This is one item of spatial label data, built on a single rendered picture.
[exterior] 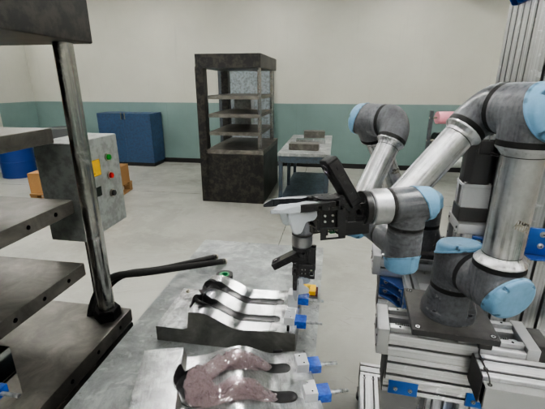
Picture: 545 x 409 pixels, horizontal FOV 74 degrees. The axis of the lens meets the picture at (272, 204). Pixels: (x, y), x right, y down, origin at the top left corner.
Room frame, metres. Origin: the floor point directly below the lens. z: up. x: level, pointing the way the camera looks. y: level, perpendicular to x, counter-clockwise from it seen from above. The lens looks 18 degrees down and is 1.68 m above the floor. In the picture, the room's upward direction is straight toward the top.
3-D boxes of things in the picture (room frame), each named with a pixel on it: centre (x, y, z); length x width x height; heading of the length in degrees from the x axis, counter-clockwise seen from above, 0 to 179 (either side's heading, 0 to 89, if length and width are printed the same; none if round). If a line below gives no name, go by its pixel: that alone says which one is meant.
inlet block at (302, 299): (1.18, -0.13, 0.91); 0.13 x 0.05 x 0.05; 81
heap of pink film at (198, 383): (0.82, 0.12, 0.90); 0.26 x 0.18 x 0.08; 98
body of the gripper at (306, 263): (1.18, -0.11, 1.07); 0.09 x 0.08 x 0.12; 81
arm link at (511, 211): (0.79, -0.55, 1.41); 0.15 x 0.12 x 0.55; 13
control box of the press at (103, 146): (1.51, 0.80, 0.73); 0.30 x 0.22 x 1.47; 171
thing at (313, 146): (5.71, -0.57, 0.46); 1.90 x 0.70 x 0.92; 170
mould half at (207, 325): (1.18, 0.15, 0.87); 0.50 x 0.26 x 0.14; 81
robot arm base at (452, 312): (0.92, -0.52, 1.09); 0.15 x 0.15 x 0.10
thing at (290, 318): (1.08, -0.11, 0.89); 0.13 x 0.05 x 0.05; 80
